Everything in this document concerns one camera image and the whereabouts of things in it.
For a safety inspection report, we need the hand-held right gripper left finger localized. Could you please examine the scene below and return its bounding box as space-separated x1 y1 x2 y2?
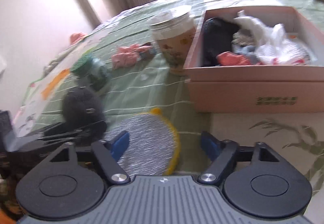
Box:
49 130 131 185

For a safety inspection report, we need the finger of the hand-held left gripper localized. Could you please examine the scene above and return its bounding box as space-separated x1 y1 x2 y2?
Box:
15 133 94 150
40 121 76 136

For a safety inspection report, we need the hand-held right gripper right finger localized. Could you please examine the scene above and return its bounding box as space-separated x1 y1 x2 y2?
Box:
198 131 280 185

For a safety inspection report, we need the yellow glitter sponge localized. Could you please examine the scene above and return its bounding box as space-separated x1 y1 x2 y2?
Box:
104 108 181 175

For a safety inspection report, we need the black fluffy ball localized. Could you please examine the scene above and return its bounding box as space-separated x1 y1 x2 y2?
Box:
63 87 108 140

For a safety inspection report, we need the pink cardboard box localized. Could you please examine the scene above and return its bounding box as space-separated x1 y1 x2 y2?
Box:
183 6 324 113

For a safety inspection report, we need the orange red cloth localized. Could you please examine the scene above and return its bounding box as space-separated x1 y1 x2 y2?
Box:
217 51 252 66

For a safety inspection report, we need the black mesh pouch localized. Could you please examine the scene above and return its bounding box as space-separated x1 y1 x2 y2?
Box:
202 18 240 66

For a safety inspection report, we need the patterned cloth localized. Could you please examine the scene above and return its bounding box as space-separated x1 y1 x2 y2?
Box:
232 30 252 46

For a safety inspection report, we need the white plastic bag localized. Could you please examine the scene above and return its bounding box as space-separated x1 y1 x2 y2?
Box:
234 10 313 65

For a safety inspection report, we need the pink soft item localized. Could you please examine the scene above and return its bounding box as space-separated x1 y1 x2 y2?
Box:
69 32 88 44

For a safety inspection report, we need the green checked bedspread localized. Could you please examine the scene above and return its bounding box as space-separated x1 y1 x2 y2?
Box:
13 0 324 224

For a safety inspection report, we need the green lidded glass jar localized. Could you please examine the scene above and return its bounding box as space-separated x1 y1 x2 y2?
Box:
70 53 112 91

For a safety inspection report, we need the pink crumpled cloth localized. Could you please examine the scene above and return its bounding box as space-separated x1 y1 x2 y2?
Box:
112 44 156 69

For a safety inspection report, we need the flower print glass jar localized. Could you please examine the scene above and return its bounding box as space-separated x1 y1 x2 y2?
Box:
149 6 196 76

